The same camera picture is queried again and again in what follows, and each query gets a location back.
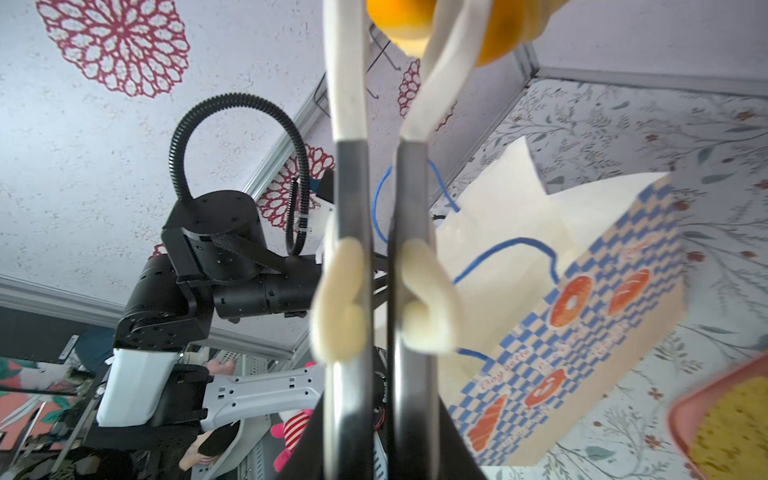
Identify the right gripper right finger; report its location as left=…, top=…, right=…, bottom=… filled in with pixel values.
left=437, top=400, right=486, bottom=480

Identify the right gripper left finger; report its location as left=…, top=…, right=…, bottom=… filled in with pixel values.
left=278, top=396, right=325, bottom=480

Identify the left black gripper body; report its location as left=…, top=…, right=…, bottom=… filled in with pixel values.
left=314, top=251, right=391, bottom=319

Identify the blue checkered paper bag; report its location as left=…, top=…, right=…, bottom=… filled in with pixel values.
left=370, top=136, right=688, bottom=469

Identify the golden bundt bread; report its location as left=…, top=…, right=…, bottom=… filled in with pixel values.
left=367, top=0, right=567, bottom=67

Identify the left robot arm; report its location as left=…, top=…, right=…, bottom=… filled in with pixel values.
left=96, top=190, right=375, bottom=453

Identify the pink plastic tray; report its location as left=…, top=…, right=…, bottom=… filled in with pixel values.
left=667, top=355, right=767, bottom=479

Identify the green-brown round toast slice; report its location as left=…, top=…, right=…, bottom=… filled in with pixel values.
left=689, top=377, right=767, bottom=480

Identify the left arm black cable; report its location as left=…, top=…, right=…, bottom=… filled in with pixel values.
left=169, top=92, right=313, bottom=258

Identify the black wire rack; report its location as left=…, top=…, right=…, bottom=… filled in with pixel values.
left=365, top=23, right=401, bottom=75

